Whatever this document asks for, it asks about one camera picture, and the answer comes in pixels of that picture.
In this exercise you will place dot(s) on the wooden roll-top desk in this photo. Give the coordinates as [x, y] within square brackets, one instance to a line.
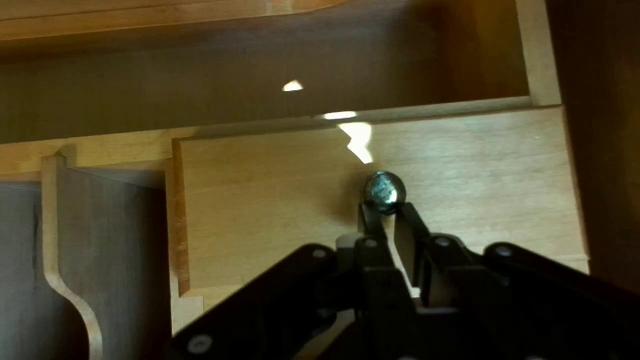
[200, 67]

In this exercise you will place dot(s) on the small wooden drawer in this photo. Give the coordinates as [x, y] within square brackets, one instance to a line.
[266, 201]

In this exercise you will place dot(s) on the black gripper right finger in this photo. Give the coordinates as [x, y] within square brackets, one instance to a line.
[533, 300]

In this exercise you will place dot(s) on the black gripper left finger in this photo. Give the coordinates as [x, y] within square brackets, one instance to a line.
[280, 307]

